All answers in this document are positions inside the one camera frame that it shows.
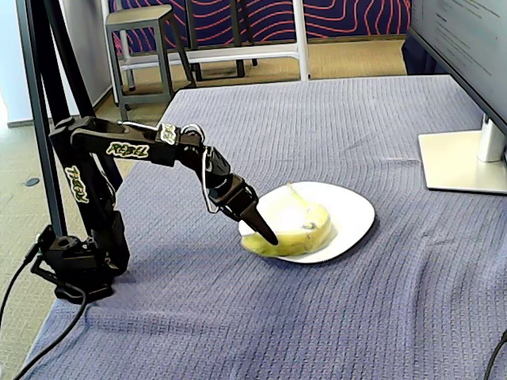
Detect yellow banana with sticker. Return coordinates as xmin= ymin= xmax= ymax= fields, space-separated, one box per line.
xmin=241 ymin=180 xmax=334 ymax=258

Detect white rounded square plate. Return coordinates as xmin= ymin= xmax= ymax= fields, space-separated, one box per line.
xmin=237 ymin=180 xmax=376 ymax=265

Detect blue woven table cloth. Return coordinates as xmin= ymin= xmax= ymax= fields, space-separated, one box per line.
xmin=19 ymin=74 xmax=507 ymax=380

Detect black chair legs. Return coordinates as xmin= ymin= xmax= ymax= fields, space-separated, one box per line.
xmin=185 ymin=0 xmax=259 ymax=82

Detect grey metal stool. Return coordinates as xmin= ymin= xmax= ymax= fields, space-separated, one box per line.
xmin=104 ymin=4 xmax=198 ymax=122

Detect purple panel with red lines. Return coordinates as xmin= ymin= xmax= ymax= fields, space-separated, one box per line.
xmin=109 ymin=0 xmax=413 ymax=53

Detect computer monitor with silver stand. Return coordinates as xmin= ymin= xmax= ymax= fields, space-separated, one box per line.
xmin=409 ymin=0 xmax=507 ymax=196

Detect white metal frame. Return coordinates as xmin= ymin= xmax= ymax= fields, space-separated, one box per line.
xmin=100 ymin=0 xmax=313 ymax=106

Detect black cable with curved loop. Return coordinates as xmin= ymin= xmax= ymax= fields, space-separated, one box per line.
xmin=11 ymin=283 xmax=88 ymax=380

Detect black camera stand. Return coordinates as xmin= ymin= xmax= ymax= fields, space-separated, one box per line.
xmin=15 ymin=0 xmax=124 ymax=238

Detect black straight cable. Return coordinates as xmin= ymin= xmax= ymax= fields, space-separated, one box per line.
xmin=0 ymin=237 xmax=40 ymax=321

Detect thin black cable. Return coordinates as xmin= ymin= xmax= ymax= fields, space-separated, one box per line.
xmin=484 ymin=328 xmax=507 ymax=380

